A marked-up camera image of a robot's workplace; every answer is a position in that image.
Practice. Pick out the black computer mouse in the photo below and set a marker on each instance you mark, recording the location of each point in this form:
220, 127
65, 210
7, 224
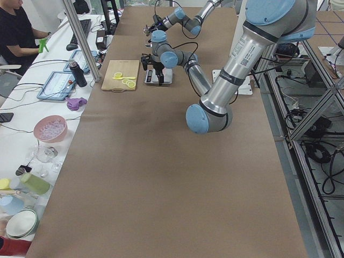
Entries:
71, 47

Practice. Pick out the yellow cup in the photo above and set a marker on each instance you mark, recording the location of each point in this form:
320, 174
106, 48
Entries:
5, 184

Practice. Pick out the seated person black shirt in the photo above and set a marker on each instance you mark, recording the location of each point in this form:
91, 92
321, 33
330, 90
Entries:
18, 37

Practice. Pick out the light blue cup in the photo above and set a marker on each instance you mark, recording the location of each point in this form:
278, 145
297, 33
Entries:
12, 205

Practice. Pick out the pink bowl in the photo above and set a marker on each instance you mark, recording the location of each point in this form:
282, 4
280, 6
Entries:
51, 129

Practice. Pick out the white green bowl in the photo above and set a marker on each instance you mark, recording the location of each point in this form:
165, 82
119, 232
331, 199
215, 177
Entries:
22, 224

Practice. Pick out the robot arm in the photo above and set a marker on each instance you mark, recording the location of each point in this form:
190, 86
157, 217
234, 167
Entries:
178, 16
266, 23

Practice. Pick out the glass sauce bottle metal spout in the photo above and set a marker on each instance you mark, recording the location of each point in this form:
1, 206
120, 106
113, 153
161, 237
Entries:
148, 43

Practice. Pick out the brown table mat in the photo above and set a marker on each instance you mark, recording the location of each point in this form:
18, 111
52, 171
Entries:
136, 182

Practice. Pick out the wooden cutting board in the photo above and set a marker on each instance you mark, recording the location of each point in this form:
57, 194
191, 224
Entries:
127, 68

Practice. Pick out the wine glass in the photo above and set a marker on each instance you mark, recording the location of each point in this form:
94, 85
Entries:
49, 155

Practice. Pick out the digital kitchen scale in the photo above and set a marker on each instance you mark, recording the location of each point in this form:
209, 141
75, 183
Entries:
152, 79

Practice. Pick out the yellow plastic knife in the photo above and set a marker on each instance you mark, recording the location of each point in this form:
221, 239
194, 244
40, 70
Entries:
124, 78

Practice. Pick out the aluminium frame post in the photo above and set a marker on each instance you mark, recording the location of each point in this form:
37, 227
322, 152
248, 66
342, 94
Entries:
81, 38

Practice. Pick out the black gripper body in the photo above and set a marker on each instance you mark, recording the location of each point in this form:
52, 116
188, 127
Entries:
157, 65
156, 27

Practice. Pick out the blue teach pendant near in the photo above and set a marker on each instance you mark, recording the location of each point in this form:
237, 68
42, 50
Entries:
58, 86

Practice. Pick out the black thermos bottle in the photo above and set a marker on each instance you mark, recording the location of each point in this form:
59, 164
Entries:
77, 73

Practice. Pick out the green cup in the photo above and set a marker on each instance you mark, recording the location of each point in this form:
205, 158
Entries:
35, 184

